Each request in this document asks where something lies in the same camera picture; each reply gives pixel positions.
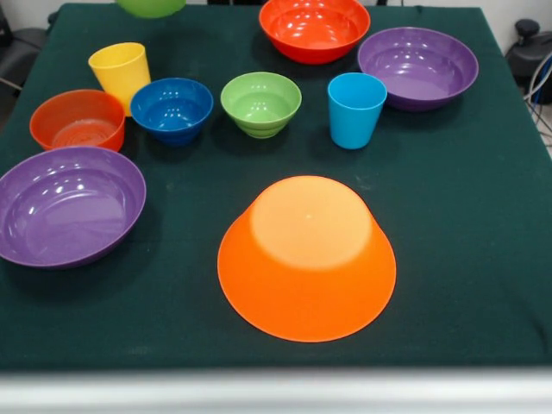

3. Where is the large orange plastic bowl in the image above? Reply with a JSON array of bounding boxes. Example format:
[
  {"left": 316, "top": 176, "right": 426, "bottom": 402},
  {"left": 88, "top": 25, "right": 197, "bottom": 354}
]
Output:
[{"left": 216, "top": 175, "right": 397, "bottom": 344}]

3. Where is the small green plastic bowl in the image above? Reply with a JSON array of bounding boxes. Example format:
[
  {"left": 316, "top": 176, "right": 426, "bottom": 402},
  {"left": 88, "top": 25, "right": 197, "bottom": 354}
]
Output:
[{"left": 220, "top": 72, "right": 303, "bottom": 140}]

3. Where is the light blue plastic cup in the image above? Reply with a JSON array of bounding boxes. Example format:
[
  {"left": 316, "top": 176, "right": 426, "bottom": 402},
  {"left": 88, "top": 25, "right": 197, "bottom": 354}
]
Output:
[{"left": 327, "top": 72, "right": 388, "bottom": 150}]

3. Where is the blue plastic bowl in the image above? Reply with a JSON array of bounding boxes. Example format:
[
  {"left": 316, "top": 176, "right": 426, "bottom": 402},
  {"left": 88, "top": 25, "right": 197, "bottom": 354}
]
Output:
[{"left": 129, "top": 77, "right": 215, "bottom": 147}]

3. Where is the large green plastic bowl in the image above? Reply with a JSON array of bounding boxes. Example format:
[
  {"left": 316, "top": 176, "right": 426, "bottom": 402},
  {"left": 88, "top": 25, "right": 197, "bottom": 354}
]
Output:
[{"left": 116, "top": 0, "right": 187, "bottom": 20}]

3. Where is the dark green tablecloth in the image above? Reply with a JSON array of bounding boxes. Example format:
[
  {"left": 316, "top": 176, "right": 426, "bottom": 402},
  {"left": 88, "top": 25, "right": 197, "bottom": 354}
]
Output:
[{"left": 0, "top": 3, "right": 552, "bottom": 372}]

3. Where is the large red plastic bowl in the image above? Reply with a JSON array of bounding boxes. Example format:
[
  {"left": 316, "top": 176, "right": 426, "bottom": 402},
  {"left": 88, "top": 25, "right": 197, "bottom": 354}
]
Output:
[{"left": 258, "top": 0, "right": 372, "bottom": 66}]

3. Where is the yellow plastic cup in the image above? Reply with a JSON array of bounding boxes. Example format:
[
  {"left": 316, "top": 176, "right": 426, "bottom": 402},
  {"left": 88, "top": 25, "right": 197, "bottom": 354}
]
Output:
[{"left": 87, "top": 41, "right": 153, "bottom": 118}]

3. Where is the purple plastic bowl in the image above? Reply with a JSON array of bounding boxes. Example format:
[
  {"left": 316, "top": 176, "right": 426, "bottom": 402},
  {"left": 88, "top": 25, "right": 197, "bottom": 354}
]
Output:
[
  {"left": 0, "top": 145, "right": 147, "bottom": 270},
  {"left": 357, "top": 26, "right": 480, "bottom": 113}
]

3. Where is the small red plastic bowl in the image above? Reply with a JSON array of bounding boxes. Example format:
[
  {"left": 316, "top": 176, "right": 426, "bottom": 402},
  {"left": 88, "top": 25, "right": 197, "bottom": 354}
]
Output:
[{"left": 28, "top": 89, "right": 127, "bottom": 153}]

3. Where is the dark grey stand base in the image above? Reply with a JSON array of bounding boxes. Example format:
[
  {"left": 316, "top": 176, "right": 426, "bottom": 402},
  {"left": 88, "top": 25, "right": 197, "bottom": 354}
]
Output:
[
  {"left": 505, "top": 19, "right": 552, "bottom": 83},
  {"left": 0, "top": 8, "right": 49, "bottom": 94}
]

